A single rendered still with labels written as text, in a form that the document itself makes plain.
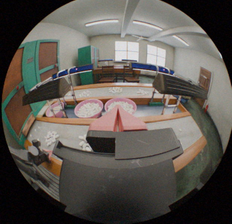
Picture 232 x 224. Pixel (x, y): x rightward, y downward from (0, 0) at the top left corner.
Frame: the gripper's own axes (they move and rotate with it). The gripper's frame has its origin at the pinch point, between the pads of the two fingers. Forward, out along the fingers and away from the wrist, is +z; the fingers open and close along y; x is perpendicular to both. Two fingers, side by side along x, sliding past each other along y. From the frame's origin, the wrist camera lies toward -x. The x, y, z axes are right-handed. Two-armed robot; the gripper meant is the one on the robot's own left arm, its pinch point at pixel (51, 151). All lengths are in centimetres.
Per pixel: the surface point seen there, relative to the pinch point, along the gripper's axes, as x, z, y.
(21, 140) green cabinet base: 4, -13, 55
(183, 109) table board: -24, 35, -126
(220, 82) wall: -121, -41, -476
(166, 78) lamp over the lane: -36, -10, -61
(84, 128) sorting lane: -14.4, 19.6, -20.5
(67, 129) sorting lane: -12.9, 17.9, -6.1
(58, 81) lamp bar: -36.9, -9.8, -21.1
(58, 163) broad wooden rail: 3.6, -5.1, -9.6
